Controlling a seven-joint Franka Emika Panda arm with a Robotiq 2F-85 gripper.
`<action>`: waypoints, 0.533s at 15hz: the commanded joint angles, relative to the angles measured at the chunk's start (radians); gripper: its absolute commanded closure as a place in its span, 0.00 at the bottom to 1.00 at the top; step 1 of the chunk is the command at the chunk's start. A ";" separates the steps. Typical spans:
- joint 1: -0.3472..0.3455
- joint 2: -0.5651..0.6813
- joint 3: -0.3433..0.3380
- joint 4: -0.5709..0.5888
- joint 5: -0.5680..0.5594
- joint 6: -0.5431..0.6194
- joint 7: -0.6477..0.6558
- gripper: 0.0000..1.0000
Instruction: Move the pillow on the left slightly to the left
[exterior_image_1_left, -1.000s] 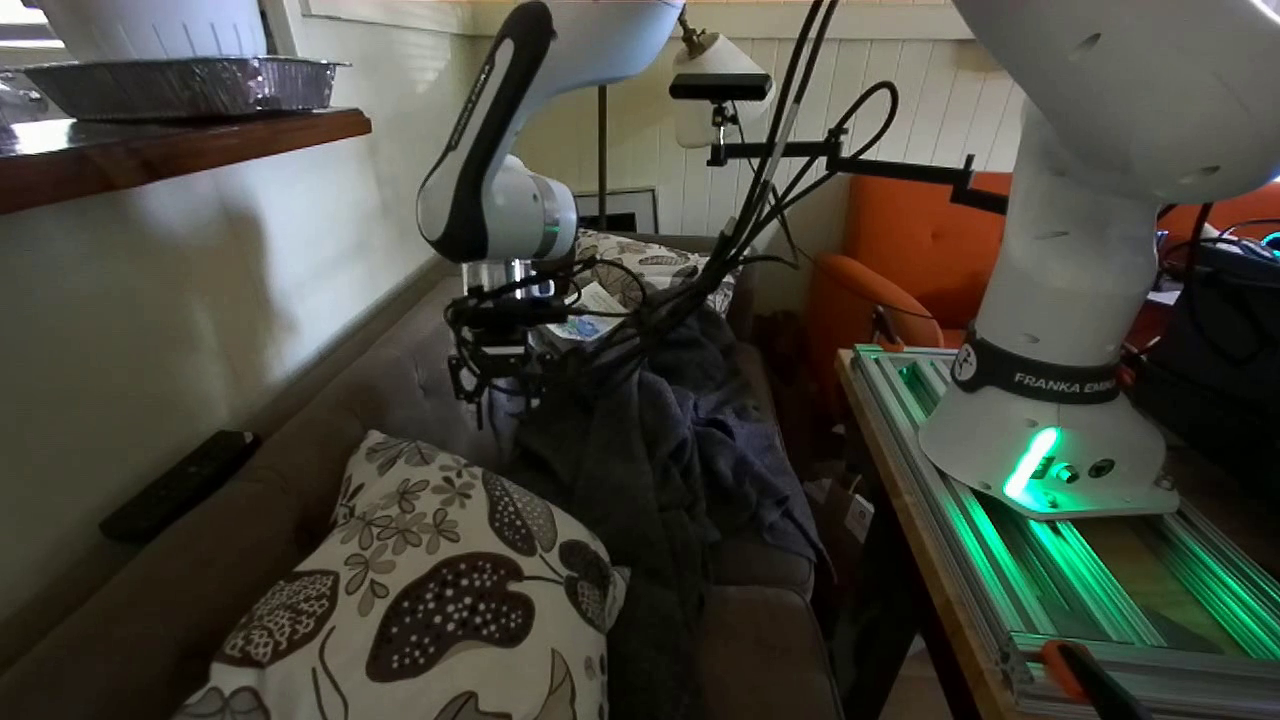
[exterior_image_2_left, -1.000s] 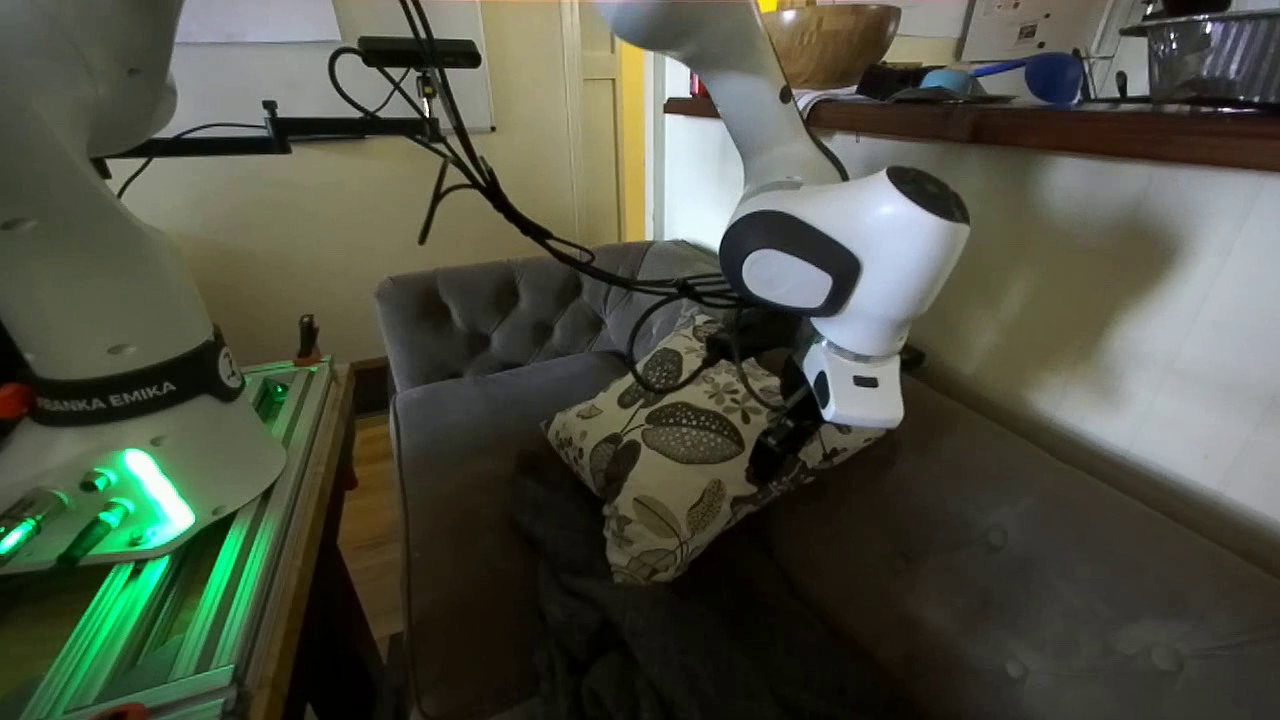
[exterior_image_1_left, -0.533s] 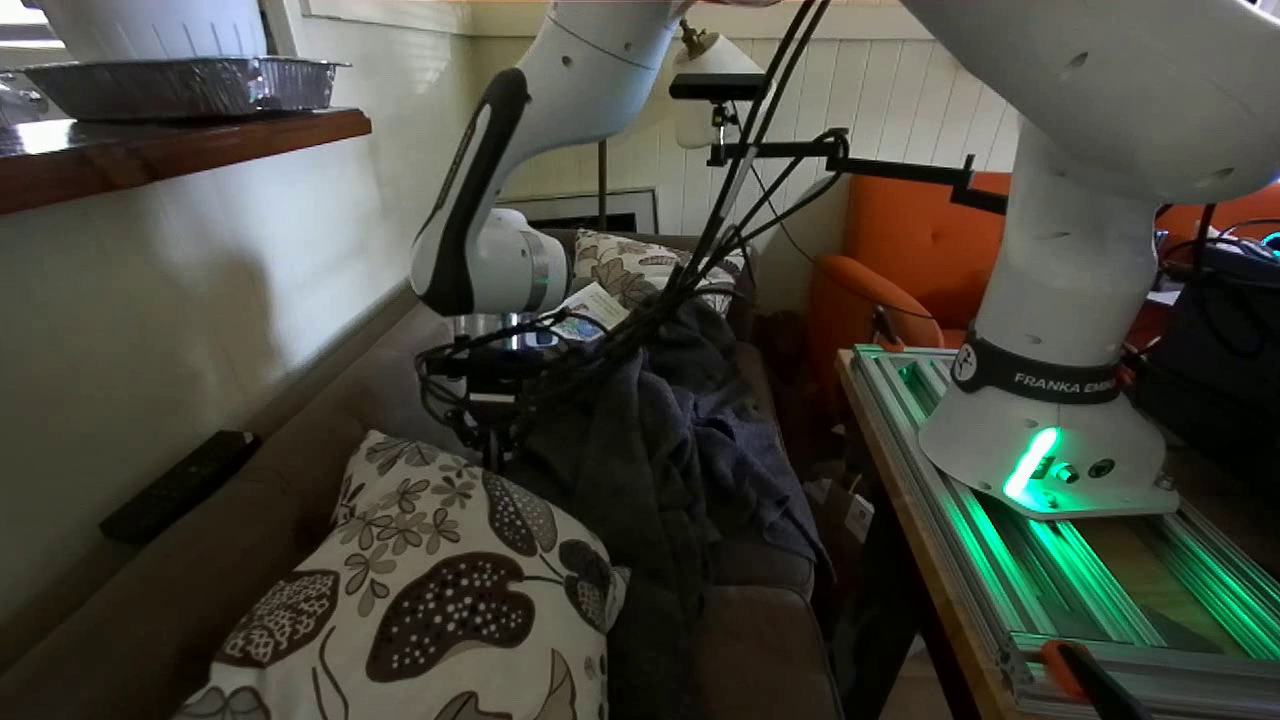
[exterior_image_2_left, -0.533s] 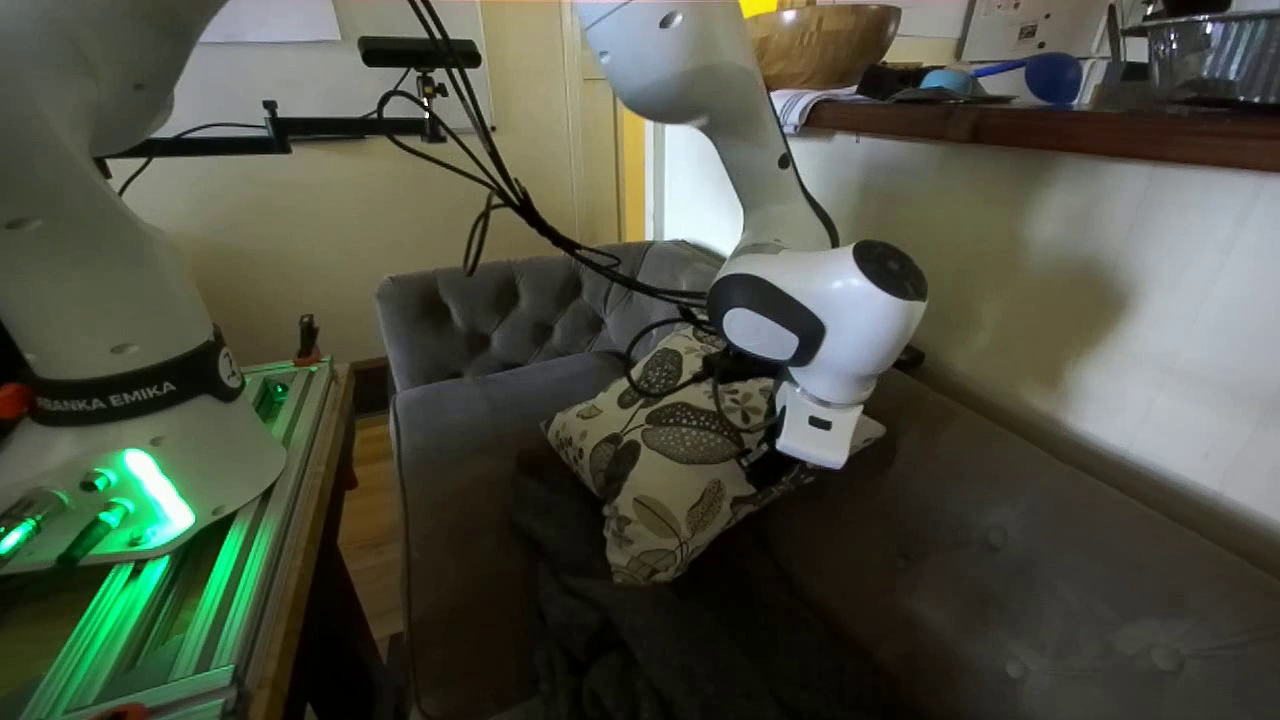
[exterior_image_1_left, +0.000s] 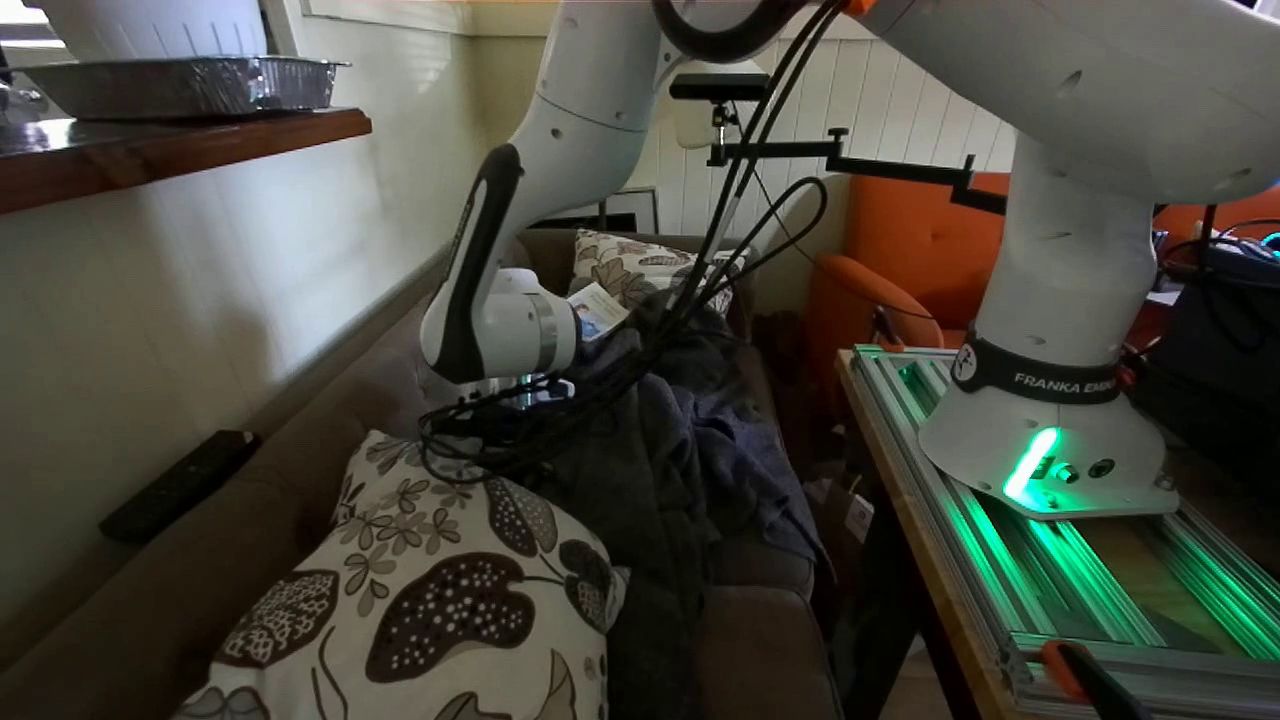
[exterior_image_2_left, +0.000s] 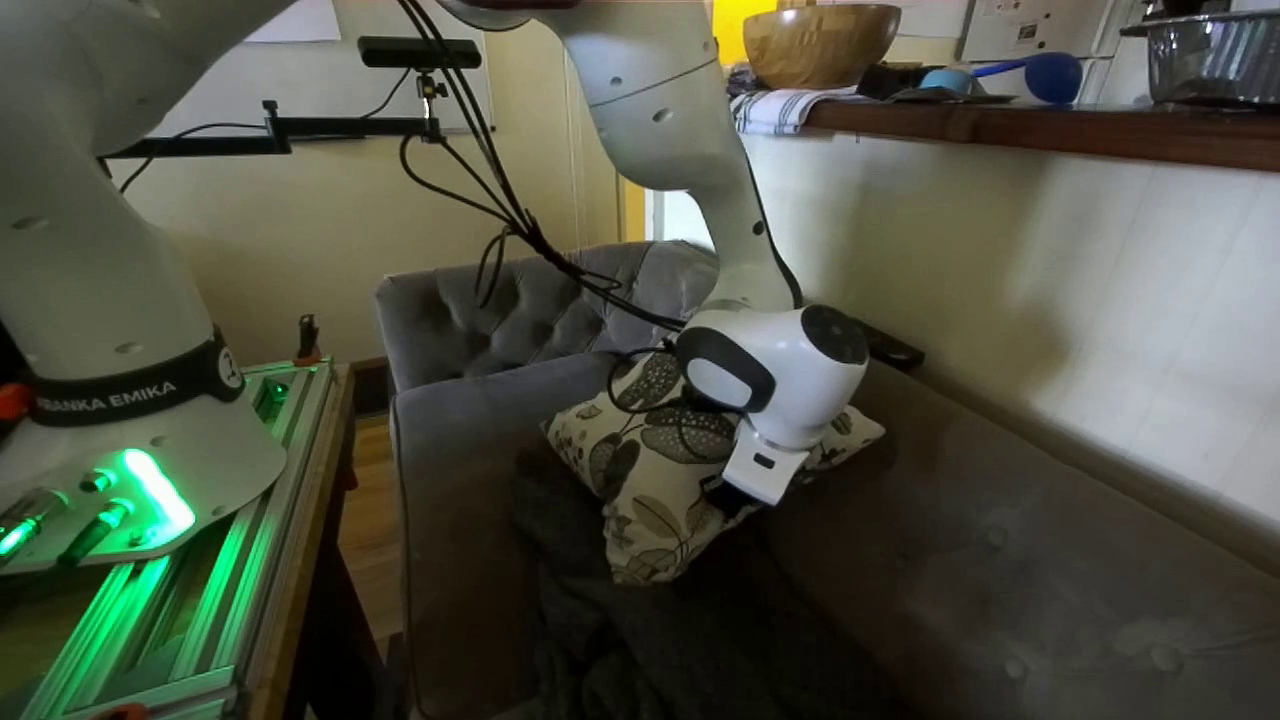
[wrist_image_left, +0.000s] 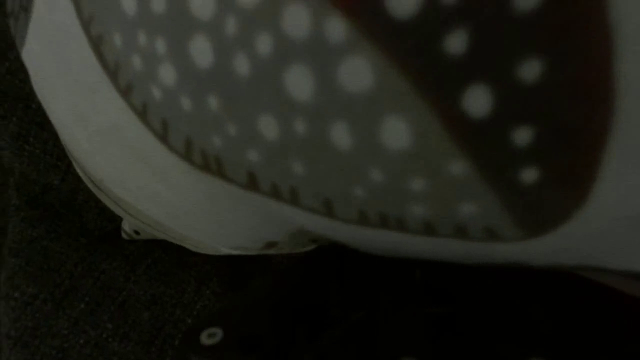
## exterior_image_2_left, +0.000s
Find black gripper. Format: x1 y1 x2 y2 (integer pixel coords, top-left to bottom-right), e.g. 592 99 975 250
695 469 765 521

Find white leaf print pillow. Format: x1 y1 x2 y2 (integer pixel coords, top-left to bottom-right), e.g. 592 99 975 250
539 347 890 590

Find dark crumpled blanket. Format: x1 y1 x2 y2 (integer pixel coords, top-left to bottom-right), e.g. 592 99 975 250
505 443 857 720

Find black remote control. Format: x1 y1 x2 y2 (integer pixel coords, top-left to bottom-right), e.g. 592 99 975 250
851 316 926 374

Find grey tufted sofa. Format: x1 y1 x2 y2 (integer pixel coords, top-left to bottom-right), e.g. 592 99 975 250
370 237 1280 720

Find striped white cloth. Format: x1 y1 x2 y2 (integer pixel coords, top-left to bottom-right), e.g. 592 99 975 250
726 82 857 138

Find small dark knob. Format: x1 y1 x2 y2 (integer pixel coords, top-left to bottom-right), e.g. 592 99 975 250
292 310 325 372

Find dark teal dish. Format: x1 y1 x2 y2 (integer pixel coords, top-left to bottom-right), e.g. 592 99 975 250
857 59 983 105

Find wooden bowl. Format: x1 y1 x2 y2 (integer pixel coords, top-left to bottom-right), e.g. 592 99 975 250
738 0 905 90

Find brown wooden shelf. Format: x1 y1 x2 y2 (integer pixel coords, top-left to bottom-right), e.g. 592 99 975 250
726 90 1280 175

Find blue plastic scoop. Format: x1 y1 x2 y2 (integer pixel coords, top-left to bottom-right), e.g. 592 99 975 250
968 46 1087 113

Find aluminium foil pan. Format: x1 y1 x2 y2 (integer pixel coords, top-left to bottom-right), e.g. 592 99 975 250
1123 9 1280 113

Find aluminium frame robot table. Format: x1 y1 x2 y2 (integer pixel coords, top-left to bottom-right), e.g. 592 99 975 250
0 357 365 720

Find black stereo camera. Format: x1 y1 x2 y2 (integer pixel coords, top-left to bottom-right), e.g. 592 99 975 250
355 32 483 70

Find white wall board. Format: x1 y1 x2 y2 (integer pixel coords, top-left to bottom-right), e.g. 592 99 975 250
131 0 499 135

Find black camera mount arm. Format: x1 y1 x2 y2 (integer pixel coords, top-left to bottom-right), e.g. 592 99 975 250
103 94 453 160

